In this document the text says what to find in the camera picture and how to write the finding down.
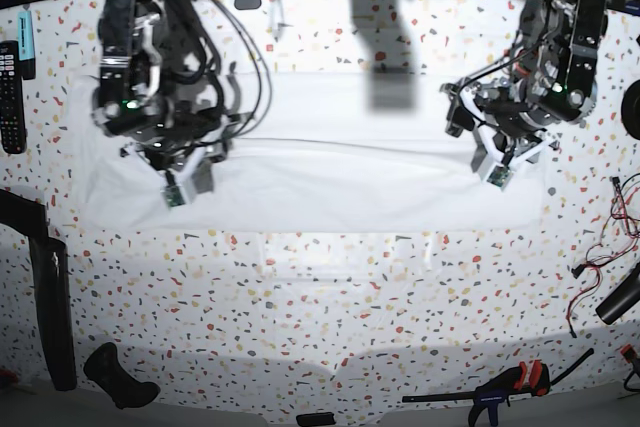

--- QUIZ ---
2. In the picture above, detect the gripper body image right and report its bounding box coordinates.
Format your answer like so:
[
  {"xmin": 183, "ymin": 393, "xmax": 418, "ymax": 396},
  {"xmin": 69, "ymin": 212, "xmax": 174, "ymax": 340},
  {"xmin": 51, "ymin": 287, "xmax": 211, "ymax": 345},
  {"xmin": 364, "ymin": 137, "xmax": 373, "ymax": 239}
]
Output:
[{"xmin": 444, "ymin": 86, "xmax": 547, "ymax": 157}]

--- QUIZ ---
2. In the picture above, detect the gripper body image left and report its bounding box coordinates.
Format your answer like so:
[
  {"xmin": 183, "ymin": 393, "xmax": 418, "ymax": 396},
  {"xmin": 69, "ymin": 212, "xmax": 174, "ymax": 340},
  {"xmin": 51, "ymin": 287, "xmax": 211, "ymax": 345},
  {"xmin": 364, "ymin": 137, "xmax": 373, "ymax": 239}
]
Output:
[{"xmin": 119, "ymin": 111, "xmax": 235, "ymax": 172}]

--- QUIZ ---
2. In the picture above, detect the white T-shirt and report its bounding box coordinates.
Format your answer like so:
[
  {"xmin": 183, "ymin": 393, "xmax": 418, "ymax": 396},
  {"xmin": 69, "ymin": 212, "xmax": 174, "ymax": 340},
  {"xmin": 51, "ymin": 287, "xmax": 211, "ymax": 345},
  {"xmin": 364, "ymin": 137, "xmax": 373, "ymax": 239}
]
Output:
[{"xmin": 65, "ymin": 73, "xmax": 545, "ymax": 233}]

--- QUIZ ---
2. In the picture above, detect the black round object right edge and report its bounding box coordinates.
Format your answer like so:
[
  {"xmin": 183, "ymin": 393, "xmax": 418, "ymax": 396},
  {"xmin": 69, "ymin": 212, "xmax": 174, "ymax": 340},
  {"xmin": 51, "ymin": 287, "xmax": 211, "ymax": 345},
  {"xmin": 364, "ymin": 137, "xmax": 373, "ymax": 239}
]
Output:
[{"xmin": 621, "ymin": 80, "xmax": 640, "ymax": 140}]

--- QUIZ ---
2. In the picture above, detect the black chair armrest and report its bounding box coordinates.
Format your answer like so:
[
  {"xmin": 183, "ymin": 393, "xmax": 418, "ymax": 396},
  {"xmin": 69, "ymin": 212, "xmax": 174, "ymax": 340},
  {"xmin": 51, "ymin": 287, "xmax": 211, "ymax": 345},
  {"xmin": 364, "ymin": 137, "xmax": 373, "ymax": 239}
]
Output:
[{"xmin": 1, "ymin": 190, "xmax": 77, "ymax": 392}]

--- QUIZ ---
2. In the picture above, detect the black TV remote control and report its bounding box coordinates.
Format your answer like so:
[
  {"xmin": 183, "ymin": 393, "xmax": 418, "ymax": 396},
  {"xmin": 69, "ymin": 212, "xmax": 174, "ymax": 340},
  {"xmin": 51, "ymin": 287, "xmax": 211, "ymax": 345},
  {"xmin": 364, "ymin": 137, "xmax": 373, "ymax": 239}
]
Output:
[{"xmin": 0, "ymin": 41, "xmax": 27, "ymax": 155}]

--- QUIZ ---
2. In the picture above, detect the terrazzo pattern table cloth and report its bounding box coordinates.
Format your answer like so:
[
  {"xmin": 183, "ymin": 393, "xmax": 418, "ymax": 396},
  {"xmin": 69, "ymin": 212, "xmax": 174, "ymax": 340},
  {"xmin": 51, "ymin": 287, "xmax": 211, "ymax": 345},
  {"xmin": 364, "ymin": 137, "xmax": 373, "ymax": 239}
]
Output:
[{"xmin": 1, "ymin": 0, "xmax": 639, "ymax": 425}]

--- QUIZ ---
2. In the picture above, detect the black cylinder flashlight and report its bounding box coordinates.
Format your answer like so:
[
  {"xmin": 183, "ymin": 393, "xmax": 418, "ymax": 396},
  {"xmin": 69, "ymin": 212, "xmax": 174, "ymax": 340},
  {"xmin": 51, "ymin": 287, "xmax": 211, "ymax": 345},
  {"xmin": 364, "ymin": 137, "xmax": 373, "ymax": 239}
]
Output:
[{"xmin": 596, "ymin": 264, "xmax": 639, "ymax": 325}]

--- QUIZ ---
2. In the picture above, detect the teal marker pen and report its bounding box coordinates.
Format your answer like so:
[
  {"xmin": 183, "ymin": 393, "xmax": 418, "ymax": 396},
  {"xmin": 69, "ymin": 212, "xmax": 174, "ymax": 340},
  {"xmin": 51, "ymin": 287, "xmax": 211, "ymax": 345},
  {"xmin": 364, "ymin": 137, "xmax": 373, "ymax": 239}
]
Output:
[{"xmin": 17, "ymin": 10, "xmax": 36, "ymax": 80}]

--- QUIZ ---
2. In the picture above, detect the black game controller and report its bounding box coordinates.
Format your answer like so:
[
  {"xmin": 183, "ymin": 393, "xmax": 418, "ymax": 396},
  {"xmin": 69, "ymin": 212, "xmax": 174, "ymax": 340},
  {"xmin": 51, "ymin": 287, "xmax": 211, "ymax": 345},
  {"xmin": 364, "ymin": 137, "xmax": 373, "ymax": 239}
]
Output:
[{"xmin": 83, "ymin": 342, "xmax": 161, "ymax": 410}]

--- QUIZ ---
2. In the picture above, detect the small orange clip right edge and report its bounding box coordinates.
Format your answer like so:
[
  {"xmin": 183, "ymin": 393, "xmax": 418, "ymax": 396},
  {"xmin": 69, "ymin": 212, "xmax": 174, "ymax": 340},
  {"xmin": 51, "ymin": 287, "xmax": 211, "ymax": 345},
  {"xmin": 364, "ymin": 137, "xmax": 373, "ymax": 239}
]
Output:
[{"xmin": 620, "ymin": 344, "xmax": 637, "ymax": 363}]

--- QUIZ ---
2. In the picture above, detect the black orange bar clamp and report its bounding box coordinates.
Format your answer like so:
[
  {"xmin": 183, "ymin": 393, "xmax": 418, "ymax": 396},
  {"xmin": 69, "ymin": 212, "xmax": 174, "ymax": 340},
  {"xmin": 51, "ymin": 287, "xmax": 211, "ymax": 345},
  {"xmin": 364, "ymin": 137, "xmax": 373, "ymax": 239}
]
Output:
[{"xmin": 401, "ymin": 348, "xmax": 595, "ymax": 427}]

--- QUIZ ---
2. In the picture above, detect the small black rectangular device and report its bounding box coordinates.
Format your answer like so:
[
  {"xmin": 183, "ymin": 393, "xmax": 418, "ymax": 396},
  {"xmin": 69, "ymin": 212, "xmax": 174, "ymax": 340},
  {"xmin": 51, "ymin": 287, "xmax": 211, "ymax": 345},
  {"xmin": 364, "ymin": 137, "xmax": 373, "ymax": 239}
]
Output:
[{"xmin": 296, "ymin": 412, "xmax": 336, "ymax": 427}]

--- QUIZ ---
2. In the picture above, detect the wrist camera board image left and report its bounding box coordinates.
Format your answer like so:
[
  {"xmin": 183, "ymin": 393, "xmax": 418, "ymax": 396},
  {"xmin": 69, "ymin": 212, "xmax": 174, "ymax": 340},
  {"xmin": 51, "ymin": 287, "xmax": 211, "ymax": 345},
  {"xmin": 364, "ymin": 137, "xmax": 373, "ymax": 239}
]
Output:
[{"xmin": 162, "ymin": 185, "xmax": 186, "ymax": 208}]

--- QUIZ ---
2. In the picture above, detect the wrist camera board image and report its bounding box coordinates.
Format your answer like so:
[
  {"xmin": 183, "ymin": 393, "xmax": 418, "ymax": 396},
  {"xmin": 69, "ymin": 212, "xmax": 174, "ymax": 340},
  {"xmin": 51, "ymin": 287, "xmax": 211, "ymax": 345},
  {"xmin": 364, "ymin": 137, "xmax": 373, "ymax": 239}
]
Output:
[
  {"xmin": 486, "ymin": 165, "xmax": 513, "ymax": 190},
  {"xmin": 162, "ymin": 185, "xmax": 186, "ymax": 208}
]

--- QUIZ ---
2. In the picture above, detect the wrist camera board image right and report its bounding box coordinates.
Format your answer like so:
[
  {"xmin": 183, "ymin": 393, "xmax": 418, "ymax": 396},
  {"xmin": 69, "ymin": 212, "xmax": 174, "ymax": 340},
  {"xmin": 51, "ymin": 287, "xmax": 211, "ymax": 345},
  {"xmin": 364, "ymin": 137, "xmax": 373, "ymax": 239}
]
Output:
[{"xmin": 486, "ymin": 165, "xmax": 513, "ymax": 190}]

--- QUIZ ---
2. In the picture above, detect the red black wire bundle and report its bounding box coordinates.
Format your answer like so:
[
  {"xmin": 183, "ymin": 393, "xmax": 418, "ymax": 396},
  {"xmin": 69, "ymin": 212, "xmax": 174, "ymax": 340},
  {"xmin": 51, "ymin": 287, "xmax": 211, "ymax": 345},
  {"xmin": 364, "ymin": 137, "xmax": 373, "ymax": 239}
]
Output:
[{"xmin": 564, "ymin": 175, "xmax": 640, "ymax": 339}]

